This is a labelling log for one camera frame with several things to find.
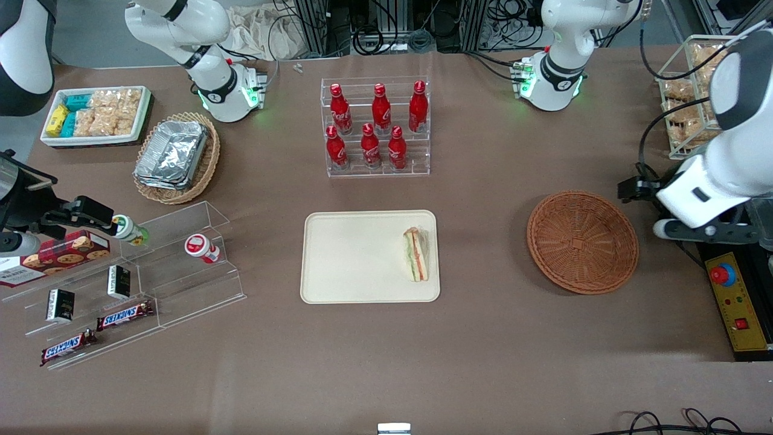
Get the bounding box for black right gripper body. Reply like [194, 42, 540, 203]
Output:
[0, 154, 61, 233]

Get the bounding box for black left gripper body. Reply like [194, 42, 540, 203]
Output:
[641, 172, 677, 203]

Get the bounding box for triangle sandwich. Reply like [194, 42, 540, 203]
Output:
[403, 227, 431, 283]

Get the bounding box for brown wicker basket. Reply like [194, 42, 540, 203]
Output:
[527, 190, 640, 295]

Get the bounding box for light wicker basket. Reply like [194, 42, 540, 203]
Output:
[133, 112, 221, 205]

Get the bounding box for cream plastic serving tray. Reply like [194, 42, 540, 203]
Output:
[300, 210, 441, 304]

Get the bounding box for red plaid cookie box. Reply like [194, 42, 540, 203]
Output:
[0, 230, 111, 288]

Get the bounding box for green sunflower snack cup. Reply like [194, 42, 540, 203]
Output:
[112, 215, 150, 247]

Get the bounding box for aluminium foil container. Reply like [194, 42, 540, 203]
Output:
[134, 168, 195, 192]
[136, 120, 209, 183]

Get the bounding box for small black carton box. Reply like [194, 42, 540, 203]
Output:
[46, 289, 75, 323]
[107, 265, 132, 301]

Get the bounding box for yellow snack packet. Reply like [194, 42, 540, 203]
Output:
[46, 106, 68, 137]

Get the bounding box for white rectangular snack bin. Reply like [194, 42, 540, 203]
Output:
[40, 86, 152, 149]

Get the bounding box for brown Snickers bar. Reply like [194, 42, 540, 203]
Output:
[40, 329, 98, 367]
[95, 300, 155, 332]

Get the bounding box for clear plastic container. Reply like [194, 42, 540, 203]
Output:
[749, 199, 773, 251]

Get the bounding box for clear acrylic stepped shelf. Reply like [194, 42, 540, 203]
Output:
[0, 201, 247, 371]

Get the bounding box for red lidded snack cup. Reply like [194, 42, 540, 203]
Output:
[184, 234, 222, 265]

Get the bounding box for yellow emergency stop box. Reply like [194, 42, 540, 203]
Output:
[704, 251, 773, 362]

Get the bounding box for red cola bottle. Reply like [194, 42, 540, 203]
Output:
[409, 80, 429, 134]
[361, 123, 382, 169]
[388, 126, 407, 170]
[326, 125, 348, 170]
[330, 83, 353, 135]
[371, 83, 391, 135]

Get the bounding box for white crumpled cloth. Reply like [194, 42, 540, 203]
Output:
[226, 6, 303, 61]

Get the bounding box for clear acrylic bottle rack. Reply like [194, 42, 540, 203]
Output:
[320, 76, 431, 178]

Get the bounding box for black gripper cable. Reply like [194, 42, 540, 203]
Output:
[637, 112, 683, 182]

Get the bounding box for wire basket with snacks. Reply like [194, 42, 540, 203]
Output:
[656, 34, 740, 161]

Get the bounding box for black base cable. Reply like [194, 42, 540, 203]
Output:
[465, 51, 526, 82]

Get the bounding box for black floor cables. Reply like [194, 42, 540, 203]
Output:
[610, 408, 773, 435]

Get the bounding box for black coiled cable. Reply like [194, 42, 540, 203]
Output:
[352, 24, 387, 56]

